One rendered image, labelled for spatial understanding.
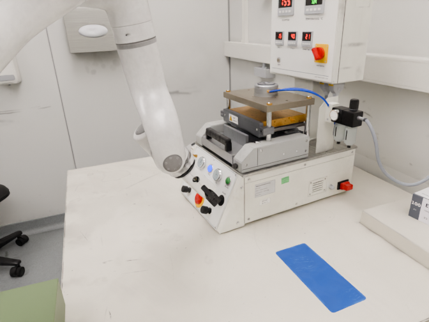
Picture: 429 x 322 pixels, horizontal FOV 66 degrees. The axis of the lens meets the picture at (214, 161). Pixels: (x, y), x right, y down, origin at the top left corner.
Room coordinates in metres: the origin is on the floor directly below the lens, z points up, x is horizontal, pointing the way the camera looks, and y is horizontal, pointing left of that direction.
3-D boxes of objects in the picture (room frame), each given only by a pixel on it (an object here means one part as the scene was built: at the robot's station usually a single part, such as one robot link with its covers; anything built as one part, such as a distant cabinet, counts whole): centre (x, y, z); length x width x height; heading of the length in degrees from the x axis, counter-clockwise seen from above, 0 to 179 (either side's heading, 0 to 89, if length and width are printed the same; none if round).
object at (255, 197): (1.09, -0.18, 0.84); 0.53 x 0.37 x 0.17; 116
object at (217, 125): (1.20, -0.06, 0.97); 0.25 x 0.05 x 0.07; 116
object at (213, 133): (1.03, -0.01, 0.99); 0.15 x 0.02 x 0.04; 26
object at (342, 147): (1.13, -0.21, 0.93); 0.46 x 0.35 x 0.01; 116
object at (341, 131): (0.97, -0.39, 1.05); 0.15 x 0.05 x 0.15; 26
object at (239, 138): (1.09, -0.14, 0.97); 0.30 x 0.22 x 0.08; 116
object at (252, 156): (0.95, -0.17, 0.97); 0.26 x 0.05 x 0.07; 116
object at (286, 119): (1.10, -0.18, 1.06); 0.22 x 0.17 x 0.10; 26
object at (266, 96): (1.11, -0.22, 1.08); 0.31 x 0.24 x 0.13; 26
